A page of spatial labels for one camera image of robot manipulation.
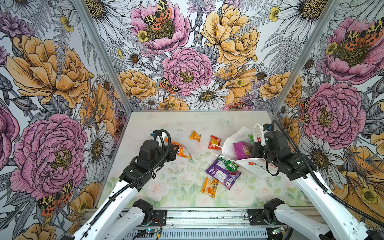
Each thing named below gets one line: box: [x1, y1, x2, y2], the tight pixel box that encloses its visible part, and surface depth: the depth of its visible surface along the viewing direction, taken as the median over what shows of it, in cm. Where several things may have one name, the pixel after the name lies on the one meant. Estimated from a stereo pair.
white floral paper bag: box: [210, 123, 268, 179], surface depth 85 cm
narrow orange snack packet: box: [201, 176, 220, 199], surface depth 85 cm
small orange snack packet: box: [189, 130, 202, 142], surface depth 107 cm
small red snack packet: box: [207, 135, 222, 151], surface depth 104 cm
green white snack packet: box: [218, 156, 239, 172], surface depth 91 cm
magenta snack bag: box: [233, 141, 254, 160], surface depth 85 cm
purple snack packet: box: [205, 158, 242, 191], surface depth 89 cm
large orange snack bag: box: [164, 138, 193, 160], surface depth 76 cm
